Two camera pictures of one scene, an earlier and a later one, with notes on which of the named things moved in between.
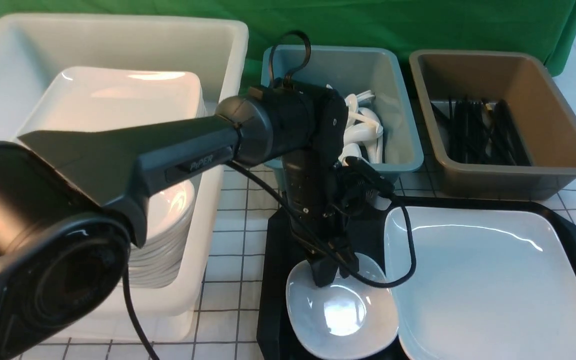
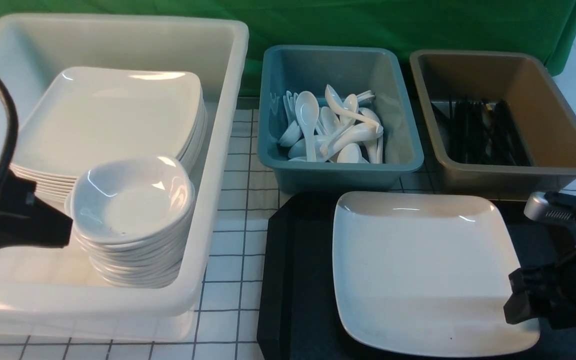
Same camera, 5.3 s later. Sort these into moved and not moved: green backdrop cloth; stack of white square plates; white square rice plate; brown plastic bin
Moved: white square rice plate
Not moved: green backdrop cloth; stack of white square plates; brown plastic bin
